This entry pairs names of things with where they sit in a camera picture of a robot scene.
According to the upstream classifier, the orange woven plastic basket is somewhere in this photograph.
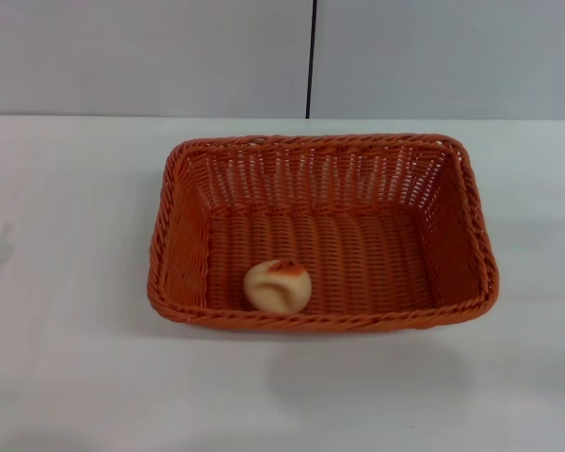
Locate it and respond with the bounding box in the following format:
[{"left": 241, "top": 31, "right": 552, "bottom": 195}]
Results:
[{"left": 145, "top": 133, "right": 502, "bottom": 335}]

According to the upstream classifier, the black vertical wall strip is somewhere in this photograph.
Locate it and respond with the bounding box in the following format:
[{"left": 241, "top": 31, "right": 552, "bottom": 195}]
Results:
[{"left": 304, "top": 0, "right": 320, "bottom": 119}]

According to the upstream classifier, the round bread bun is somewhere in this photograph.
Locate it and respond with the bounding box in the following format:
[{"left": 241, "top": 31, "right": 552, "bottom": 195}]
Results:
[{"left": 242, "top": 258, "right": 313, "bottom": 315}]

